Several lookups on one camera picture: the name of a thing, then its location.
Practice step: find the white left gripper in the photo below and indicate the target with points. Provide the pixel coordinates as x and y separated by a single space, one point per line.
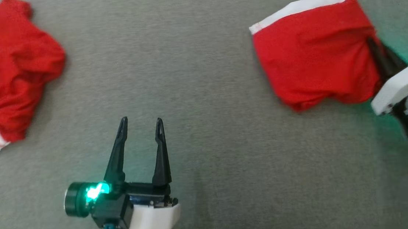
154 216

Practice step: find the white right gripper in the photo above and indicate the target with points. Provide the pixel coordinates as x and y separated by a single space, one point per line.
404 86

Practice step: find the red garment with white band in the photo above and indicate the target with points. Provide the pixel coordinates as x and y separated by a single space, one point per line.
313 57

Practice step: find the red T-shirt with white sleeves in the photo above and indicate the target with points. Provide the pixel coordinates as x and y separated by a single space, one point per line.
19 71

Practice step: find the large grey sofa seat cushion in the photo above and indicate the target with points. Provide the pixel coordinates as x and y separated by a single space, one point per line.
202 92

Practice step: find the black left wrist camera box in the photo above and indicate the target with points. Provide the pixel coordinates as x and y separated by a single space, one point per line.
113 213

